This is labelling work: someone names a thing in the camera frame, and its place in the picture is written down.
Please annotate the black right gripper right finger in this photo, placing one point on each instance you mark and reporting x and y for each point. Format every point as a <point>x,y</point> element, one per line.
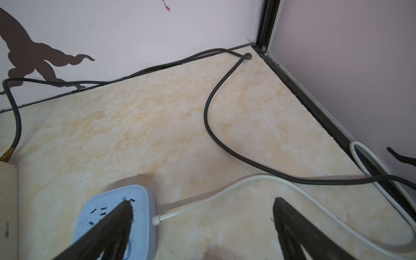
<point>296,235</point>

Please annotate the light blue round socket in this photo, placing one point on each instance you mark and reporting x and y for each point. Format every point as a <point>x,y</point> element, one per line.
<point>142,242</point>

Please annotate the white power strip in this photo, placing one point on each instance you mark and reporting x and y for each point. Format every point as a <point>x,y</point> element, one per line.
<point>9,211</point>

